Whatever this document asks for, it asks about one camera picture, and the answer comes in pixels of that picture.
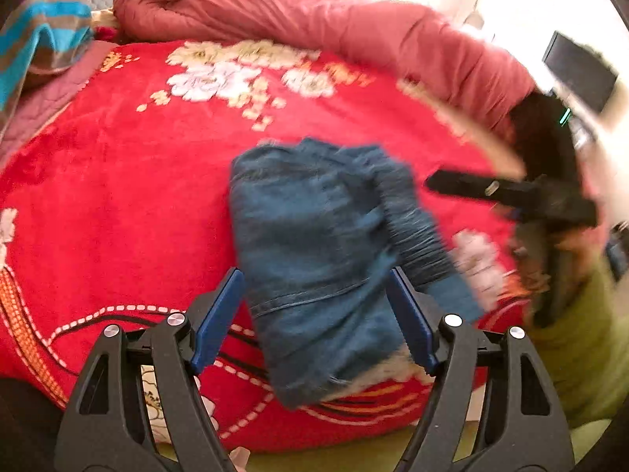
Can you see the dark television screen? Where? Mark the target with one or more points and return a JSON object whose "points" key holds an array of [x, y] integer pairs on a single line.
{"points": [[581, 70]]}

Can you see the right green sleeve forearm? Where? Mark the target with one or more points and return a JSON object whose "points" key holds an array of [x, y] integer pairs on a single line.
{"points": [[585, 352]]}

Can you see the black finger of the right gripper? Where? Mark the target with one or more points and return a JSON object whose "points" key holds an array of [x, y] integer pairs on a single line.
{"points": [[509, 192]]}

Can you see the striped colourful towel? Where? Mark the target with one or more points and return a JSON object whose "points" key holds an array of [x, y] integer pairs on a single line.
{"points": [[40, 39]]}

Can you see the right hand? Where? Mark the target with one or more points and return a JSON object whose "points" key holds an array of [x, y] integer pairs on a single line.
{"points": [[554, 265]]}

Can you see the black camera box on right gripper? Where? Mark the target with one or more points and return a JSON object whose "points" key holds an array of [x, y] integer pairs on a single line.
{"points": [[543, 139]]}

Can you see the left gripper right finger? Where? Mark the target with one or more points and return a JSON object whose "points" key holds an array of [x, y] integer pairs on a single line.
{"points": [[492, 407]]}

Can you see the blue denim pants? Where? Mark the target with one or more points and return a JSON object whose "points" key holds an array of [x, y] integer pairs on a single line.
{"points": [[318, 228]]}

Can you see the red floral blanket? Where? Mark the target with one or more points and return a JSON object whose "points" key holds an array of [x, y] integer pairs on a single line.
{"points": [[117, 211]]}

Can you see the pink-red quilted duvet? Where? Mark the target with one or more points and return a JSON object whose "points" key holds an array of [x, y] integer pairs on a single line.
{"points": [[407, 39]]}

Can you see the pink quilted pillow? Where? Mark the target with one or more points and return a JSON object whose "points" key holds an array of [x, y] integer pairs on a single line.
{"points": [[36, 110]]}

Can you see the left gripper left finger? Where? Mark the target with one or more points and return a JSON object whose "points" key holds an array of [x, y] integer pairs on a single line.
{"points": [[106, 424]]}

